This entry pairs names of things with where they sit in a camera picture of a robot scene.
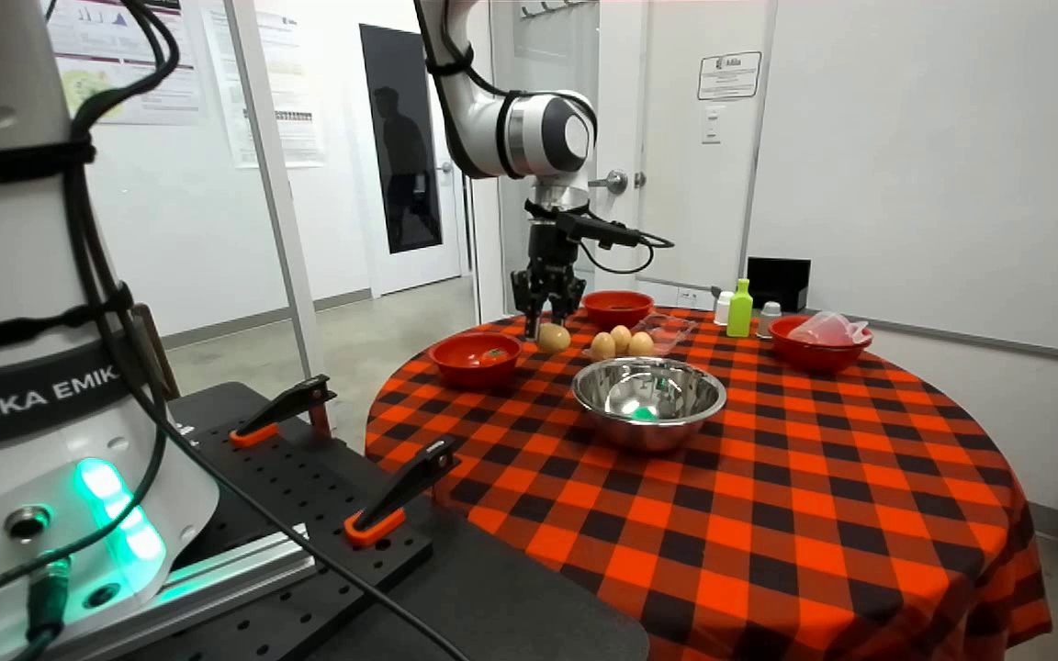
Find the tan egg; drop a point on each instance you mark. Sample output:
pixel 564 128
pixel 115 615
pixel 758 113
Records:
pixel 641 343
pixel 622 336
pixel 605 348
pixel 553 340

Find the red black checkered tablecloth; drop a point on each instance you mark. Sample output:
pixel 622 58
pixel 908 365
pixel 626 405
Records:
pixel 774 526

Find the white wall paper sheet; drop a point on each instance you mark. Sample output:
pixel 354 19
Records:
pixel 292 88

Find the wall poster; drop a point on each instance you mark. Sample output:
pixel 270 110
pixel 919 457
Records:
pixel 127 58

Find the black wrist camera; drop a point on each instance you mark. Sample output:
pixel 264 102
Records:
pixel 605 231

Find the clear plastic bag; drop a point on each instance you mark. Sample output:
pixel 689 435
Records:
pixel 829 329

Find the black wall tray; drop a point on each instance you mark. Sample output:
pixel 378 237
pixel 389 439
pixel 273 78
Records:
pixel 781 286

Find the red bowl holding plastic bag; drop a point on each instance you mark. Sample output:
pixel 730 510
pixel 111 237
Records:
pixel 815 356

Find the silver aluminium rail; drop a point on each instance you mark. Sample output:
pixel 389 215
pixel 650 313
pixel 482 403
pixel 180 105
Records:
pixel 235 572

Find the green plastic bottle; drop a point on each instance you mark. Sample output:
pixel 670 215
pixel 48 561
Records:
pixel 741 313

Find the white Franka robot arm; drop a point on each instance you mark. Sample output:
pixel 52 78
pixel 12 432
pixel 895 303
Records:
pixel 1 243

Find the dark glass door panel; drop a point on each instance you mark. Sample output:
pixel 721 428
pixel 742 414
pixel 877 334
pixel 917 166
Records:
pixel 401 140

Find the black orange clamp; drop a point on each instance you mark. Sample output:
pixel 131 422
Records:
pixel 401 496
pixel 283 409

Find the white door sign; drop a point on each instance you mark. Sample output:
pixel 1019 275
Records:
pixel 730 74

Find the large wall whiteboard panel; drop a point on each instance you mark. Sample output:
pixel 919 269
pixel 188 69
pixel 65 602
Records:
pixel 945 159

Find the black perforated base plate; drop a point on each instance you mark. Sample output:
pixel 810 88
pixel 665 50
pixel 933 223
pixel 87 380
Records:
pixel 311 500

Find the small white bottle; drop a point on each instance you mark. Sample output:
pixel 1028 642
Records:
pixel 721 309

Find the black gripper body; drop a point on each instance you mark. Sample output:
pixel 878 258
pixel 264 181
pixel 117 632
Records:
pixel 548 282

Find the white door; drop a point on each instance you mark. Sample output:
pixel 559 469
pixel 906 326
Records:
pixel 678 150

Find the silver metal bowl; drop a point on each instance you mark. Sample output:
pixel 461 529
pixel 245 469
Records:
pixel 606 425

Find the red bowl holding toy tomato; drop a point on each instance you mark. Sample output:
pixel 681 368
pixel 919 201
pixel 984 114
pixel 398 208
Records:
pixel 455 373

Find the white metal post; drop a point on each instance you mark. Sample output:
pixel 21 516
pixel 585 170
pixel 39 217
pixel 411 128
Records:
pixel 273 187

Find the clear plastic egg carton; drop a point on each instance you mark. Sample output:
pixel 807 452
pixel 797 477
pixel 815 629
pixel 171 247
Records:
pixel 672 334

